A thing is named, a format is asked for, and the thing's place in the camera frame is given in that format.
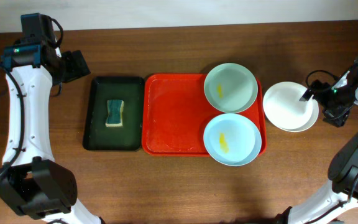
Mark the light blue round plate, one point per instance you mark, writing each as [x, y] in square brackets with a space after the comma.
[232, 139]

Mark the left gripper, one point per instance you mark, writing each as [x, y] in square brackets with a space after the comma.
[74, 66]

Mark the black plastic tray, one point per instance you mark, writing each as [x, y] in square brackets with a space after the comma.
[98, 137]

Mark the green yellow sponge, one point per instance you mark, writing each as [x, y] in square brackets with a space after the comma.
[115, 113]

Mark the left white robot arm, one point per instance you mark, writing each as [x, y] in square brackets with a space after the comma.
[31, 183]

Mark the mint green round plate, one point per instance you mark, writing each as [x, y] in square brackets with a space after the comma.
[230, 88]

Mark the red plastic tray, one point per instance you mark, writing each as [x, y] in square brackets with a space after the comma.
[176, 113]

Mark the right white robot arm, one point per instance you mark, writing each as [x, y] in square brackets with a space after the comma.
[340, 193]

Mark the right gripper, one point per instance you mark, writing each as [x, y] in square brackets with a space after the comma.
[327, 93]

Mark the white round plate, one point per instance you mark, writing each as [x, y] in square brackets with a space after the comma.
[283, 108]

